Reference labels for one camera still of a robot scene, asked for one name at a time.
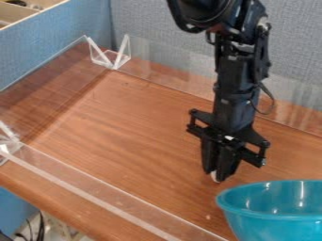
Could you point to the clear acrylic back barrier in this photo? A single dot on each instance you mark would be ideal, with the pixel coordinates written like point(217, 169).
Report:
point(187, 71)

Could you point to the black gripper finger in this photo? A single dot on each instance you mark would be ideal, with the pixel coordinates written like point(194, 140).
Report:
point(209, 155)
point(229, 161)

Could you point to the clear acrylic corner bracket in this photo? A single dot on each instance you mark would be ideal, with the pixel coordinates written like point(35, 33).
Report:
point(107, 58)

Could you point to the blue plastic bowl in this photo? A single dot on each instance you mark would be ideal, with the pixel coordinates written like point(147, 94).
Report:
point(274, 210)

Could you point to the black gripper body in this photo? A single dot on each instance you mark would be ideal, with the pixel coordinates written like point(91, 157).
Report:
point(245, 140)

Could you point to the clear acrylic left barrier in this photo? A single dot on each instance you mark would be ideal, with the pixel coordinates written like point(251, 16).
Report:
point(34, 102)

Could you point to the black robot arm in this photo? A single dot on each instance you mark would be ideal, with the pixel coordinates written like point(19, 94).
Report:
point(235, 26)

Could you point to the plush mushroom toy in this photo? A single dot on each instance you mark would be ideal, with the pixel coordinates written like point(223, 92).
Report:
point(214, 178)

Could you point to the clear acrylic barrier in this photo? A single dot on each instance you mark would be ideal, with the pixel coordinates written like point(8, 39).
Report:
point(139, 212)
point(187, 71)
point(34, 102)

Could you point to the clear acrylic front barrier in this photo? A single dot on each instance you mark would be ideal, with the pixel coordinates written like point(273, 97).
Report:
point(139, 212)

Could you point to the wooden shelf unit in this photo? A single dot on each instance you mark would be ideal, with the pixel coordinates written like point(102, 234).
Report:
point(16, 11)

